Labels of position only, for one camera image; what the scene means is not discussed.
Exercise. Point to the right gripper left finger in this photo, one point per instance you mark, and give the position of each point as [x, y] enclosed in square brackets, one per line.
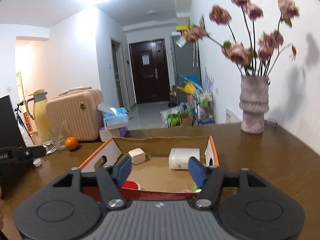
[110, 179]

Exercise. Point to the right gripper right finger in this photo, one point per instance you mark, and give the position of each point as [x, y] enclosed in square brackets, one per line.
[209, 179]

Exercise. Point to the translucent plastic box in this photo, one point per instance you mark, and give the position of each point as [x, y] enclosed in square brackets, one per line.
[179, 157]

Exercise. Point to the cream plug adapter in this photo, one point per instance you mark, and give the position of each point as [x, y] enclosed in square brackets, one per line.
[137, 156]

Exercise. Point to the person's hand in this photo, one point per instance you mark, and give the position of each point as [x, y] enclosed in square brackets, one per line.
[1, 211]

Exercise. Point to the small white bottle cap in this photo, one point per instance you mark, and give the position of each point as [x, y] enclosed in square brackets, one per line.
[37, 162]

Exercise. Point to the yellow thermos bottle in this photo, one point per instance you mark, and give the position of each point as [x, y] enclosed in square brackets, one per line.
[39, 98]

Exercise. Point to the clear drinking glass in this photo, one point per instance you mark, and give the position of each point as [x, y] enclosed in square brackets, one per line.
[59, 135]

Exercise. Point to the red cardboard box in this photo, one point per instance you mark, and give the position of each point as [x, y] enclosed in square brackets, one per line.
[154, 176]

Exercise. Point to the orange fruit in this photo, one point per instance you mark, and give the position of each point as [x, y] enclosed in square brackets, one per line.
[71, 143]

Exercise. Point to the white purple tissue box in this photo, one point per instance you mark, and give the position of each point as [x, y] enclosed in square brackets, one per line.
[106, 134]

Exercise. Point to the pink ribbed suitcase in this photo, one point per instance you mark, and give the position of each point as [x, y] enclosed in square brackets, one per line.
[76, 109]

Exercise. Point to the blue tissue pack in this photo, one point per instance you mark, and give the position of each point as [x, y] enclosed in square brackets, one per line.
[113, 117]

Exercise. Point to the pink textured vase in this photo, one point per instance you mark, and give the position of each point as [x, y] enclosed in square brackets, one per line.
[254, 102]

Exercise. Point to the grey refrigerator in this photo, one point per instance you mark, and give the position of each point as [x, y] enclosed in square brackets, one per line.
[185, 59]

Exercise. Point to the dark entrance door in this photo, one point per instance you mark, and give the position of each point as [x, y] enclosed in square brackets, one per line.
[150, 71]

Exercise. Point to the yellow box on refrigerator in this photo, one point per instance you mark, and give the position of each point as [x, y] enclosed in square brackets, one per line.
[183, 27]

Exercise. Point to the wall picture frame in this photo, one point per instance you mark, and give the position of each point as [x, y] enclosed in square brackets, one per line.
[202, 22]

